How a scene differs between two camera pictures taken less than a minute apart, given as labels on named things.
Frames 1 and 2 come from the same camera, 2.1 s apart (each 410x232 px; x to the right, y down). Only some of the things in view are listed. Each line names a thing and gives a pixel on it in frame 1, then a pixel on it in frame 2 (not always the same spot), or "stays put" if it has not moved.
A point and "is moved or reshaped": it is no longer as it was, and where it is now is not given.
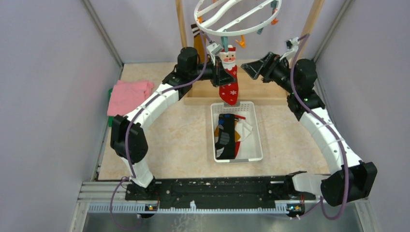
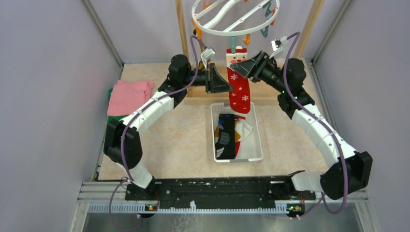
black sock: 225,147 stays put
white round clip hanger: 276,18 is moved or reshaped
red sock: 229,92 is moved or reshaped
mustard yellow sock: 216,131 stays put
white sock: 243,128 stays put
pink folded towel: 126,95 stays put
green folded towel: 110,118 stays put
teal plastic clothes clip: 225,41 to 233,44
